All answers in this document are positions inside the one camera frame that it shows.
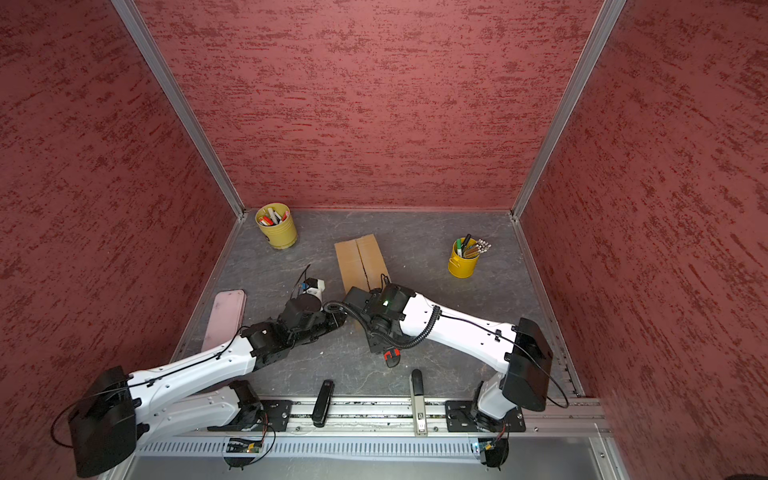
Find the red black utility knife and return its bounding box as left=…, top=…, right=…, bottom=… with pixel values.
left=383, top=348, right=401, bottom=368

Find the brown cardboard express box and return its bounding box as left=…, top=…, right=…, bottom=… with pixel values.
left=334, top=234, right=389, bottom=293

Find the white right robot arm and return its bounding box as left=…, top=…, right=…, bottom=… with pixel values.
left=338, top=283, right=554, bottom=421

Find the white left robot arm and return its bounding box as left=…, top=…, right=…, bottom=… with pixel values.
left=67, top=294, right=348, bottom=478

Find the pink flat case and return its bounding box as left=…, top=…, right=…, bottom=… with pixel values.
left=201, top=290, right=247, bottom=352

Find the yellow pencil cup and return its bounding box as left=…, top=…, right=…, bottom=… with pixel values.
left=448, top=238, right=479, bottom=279

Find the yellow-green pen holder cup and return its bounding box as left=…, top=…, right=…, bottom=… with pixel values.
left=255, top=203, right=298, bottom=250

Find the coloured pencils bundle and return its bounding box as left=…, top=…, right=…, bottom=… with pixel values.
left=465, top=239, right=491, bottom=258

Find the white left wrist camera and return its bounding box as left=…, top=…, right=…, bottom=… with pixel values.
left=301, top=278, right=325, bottom=300

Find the silver latch with black handle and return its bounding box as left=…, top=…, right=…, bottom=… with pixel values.
left=410, top=369, right=428, bottom=437

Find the black handle on rail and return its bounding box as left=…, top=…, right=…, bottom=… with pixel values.
left=311, top=379, right=335, bottom=428

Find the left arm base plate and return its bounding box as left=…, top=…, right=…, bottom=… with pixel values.
left=207, top=399, right=294, bottom=434

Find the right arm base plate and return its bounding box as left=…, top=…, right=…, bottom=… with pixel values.
left=445, top=400, right=526, bottom=434

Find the left circuit board with wires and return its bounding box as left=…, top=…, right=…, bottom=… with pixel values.
left=223, top=438, right=264, bottom=469

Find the circuit board with wires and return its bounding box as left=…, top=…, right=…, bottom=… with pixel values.
left=474, top=439, right=509, bottom=469
left=223, top=438, right=264, bottom=469

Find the right circuit board with wires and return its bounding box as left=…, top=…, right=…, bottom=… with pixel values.
left=474, top=439, right=509, bottom=469

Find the aluminium front rail frame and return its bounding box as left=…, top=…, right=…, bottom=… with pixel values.
left=104, top=396, right=629, bottom=479

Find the aluminium corner post left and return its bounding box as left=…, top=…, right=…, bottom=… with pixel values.
left=111, top=0, right=246, bottom=219

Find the aluminium corner post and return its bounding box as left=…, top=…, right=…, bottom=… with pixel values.
left=111, top=0, right=246, bottom=219
left=510, top=0, right=626, bottom=221

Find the aluminium corner post right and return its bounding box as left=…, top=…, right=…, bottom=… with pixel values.
left=510, top=0, right=626, bottom=221

